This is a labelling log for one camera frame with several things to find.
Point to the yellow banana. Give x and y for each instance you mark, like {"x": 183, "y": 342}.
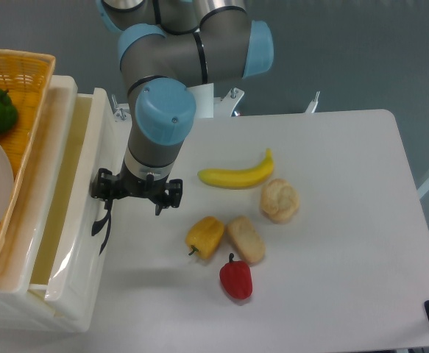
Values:
{"x": 240, "y": 178}

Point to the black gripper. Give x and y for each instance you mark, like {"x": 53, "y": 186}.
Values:
{"x": 163, "y": 193}

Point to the red bell pepper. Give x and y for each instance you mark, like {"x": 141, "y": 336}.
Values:
{"x": 236, "y": 279}

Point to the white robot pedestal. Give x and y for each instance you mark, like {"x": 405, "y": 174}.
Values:
{"x": 204, "y": 97}

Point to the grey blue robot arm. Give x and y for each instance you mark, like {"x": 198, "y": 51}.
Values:
{"x": 164, "y": 49}

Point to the yellow bell pepper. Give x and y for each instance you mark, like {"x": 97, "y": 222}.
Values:
{"x": 204, "y": 237}

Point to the oblong bread loaf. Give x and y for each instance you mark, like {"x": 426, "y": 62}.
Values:
{"x": 246, "y": 240}

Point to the round bread roll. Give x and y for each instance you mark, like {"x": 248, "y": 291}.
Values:
{"x": 279, "y": 201}

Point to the white drawer cabinet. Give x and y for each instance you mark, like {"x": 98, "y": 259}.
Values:
{"x": 21, "y": 307}

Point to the white frame bracket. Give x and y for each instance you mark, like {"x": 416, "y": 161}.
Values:
{"x": 223, "y": 106}

